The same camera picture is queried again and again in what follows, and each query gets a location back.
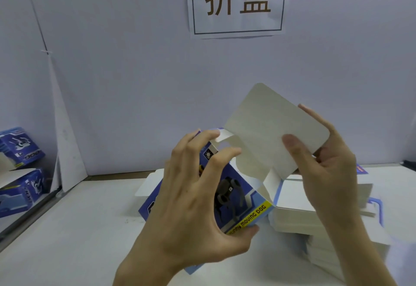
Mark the black object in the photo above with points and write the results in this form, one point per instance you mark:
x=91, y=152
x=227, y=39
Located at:
x=410, y=163

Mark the person's left forearm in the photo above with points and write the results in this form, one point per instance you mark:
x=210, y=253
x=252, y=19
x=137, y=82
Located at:
x=140, y=277

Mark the pile of blue boxes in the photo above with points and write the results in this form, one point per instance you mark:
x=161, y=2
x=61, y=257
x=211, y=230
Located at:
x=19, y=146

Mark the stack of boxes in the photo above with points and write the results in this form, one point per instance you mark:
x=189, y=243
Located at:
x=148, y=182
x=292, y=214

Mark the person's left hand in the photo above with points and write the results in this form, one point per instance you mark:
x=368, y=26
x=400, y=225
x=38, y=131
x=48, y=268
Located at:
x=185, y=224

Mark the white paper wall sign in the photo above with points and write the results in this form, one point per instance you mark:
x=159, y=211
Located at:
x=237, y=23

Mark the blue dog-print cardboard box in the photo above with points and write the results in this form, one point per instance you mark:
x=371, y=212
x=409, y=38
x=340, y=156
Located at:
x=273, y=123

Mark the person's right forearm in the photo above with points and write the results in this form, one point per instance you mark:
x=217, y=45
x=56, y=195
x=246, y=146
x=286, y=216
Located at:
x=361, y=253

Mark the person's right hand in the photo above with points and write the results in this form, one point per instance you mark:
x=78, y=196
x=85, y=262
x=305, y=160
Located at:
x=328, y=178

